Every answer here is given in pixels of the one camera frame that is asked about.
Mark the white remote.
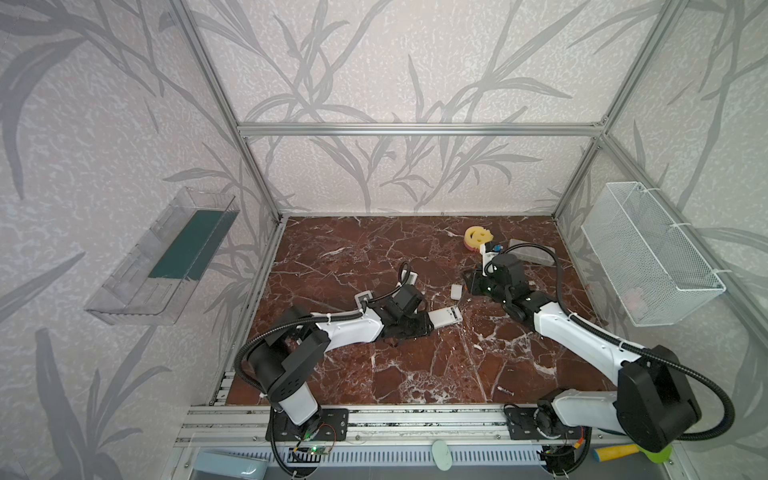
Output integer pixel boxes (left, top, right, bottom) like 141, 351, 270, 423
428, 306, 463, 329
354, 290, 374, 309

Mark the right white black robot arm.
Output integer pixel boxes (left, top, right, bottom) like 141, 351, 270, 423
462, 252, 736, 453

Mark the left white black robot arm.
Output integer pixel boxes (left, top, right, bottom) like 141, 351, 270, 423
234, 284, 435, 427

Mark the clear plastic box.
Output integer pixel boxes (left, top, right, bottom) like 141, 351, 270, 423
512, 247, 555, 267

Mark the yellow smiley sponge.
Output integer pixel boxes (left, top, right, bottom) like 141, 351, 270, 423
463, 226, 494, 251

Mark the battery on table front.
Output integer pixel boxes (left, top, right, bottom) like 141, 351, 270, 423
496, 386, 515, 396

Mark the pale green oval object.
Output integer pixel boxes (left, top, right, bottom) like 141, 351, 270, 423
431, 440, 453, 472

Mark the small circuit board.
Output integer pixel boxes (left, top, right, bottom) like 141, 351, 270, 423
291, 443, 335, 461

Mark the green yellow toy spatula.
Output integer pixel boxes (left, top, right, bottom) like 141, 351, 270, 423
593, 444, 672, 464

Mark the light blue tray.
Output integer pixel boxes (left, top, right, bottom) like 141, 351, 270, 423
190, 451, 269, 480

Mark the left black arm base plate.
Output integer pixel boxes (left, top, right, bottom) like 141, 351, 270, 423
266, 408, 350, 442

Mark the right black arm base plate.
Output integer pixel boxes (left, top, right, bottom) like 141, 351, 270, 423
503, 404, 584, 443

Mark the white wire basket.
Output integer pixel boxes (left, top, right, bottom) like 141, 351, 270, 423
582, 182, 726, 327

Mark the right black cable conduit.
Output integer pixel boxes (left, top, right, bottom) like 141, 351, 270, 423
484, 242, 736, 442

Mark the clear plastic wall shelf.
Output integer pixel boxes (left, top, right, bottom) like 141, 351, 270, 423
85, 187, 240, 326

